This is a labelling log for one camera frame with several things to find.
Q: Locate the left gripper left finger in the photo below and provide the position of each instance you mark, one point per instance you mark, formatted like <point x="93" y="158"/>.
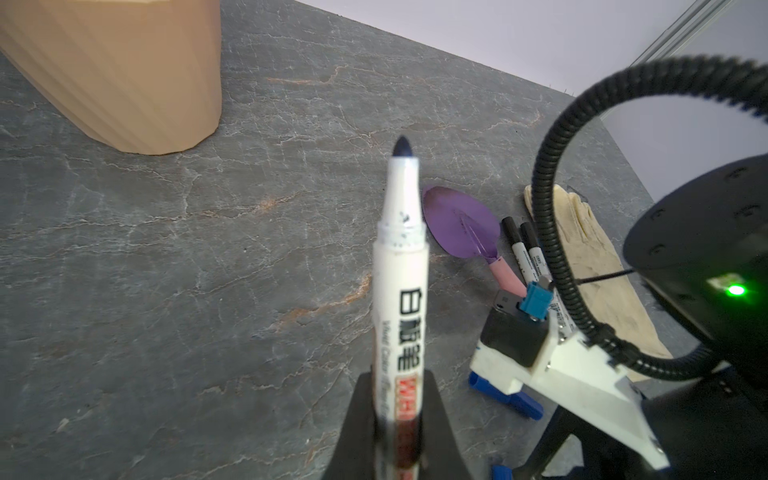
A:
<point x="353" y="456"/>

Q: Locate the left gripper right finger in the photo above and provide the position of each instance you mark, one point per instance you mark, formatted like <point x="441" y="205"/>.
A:
<point x="440" y="455"/>

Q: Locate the white marker pen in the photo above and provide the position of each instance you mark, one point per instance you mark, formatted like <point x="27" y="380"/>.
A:
<point x="400" y="274"/>
<point x="519" y="250"/>
<point x="530" y="240"/>

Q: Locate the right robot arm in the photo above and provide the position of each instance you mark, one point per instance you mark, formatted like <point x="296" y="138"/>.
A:
<point x="702" y="252"/>

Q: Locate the beige work glove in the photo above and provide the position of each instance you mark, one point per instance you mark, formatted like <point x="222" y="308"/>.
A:
<point x="591" y="253"/>

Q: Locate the beige pot with green plant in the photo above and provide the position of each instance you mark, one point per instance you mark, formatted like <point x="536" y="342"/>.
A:
<point x="139" y="76"/>

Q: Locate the purple trowel pink handle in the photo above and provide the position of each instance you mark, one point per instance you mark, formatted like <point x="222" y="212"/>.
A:
<point x="465" y="228"/>

